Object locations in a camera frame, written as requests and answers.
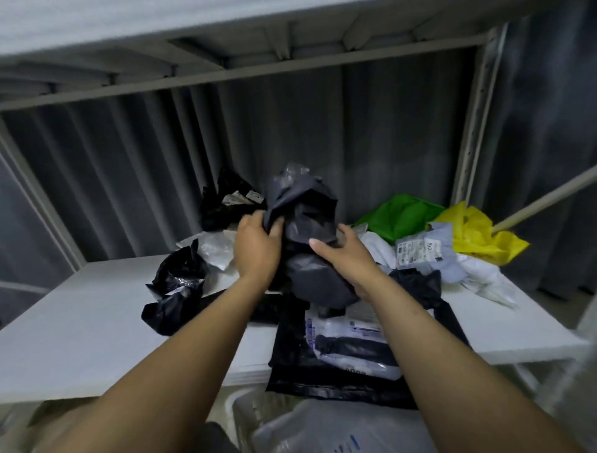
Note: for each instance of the person's right thumb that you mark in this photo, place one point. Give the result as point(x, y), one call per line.
point(326, 248)

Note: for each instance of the white pole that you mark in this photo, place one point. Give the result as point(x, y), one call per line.
point(545, 199)

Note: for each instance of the small white mailer bag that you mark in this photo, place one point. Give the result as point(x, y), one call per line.
point(380, 249)

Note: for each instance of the large white mailer bag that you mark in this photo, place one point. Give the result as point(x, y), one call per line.
point(326, 431)

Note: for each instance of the green plastic bag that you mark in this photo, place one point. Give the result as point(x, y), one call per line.
point(401, 215)

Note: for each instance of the yellow plastic bag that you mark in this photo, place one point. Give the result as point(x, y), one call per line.
point(475, 233)

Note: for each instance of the white plastic basket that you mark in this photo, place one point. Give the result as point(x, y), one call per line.
point(242, 413)

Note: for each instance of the grey curtain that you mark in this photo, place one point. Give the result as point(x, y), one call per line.
point(373, 135)

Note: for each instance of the white metal shelf rack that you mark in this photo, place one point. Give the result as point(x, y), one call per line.
point(140, 28)

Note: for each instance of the flat black mailer bag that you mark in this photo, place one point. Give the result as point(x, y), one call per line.
point(294, 368)

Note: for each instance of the crumpled white plastic bag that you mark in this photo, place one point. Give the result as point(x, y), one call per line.
point(215, 247)

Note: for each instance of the person's right hand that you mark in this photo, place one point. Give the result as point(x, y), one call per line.
point(357, 263)

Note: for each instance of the pale blue labelled mailer bag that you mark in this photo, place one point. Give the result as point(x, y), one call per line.
point(436, 254)

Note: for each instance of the person's left thumb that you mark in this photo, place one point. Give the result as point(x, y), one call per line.
point(276, 229)

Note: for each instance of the dark grey plastic mailer bag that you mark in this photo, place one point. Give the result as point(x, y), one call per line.
point(305, 210)

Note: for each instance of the crumpled glossy black bag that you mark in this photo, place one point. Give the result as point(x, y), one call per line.
point(179, 289)

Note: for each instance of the person's left forearm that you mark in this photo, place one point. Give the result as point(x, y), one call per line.
point(177, 373)

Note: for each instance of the translucent white plastic bag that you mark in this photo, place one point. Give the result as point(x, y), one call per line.
point(487, 280)

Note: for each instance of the person's right forearm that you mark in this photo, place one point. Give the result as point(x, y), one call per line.
point(447, 373)

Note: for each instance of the white mailer bag blue print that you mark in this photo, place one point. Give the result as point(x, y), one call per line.
point(350, 340)

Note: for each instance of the person's left hand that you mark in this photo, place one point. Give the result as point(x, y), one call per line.
point(254, 252)

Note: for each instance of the crumpled black bag white label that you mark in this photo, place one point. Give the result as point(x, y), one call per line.
point(219, 210)

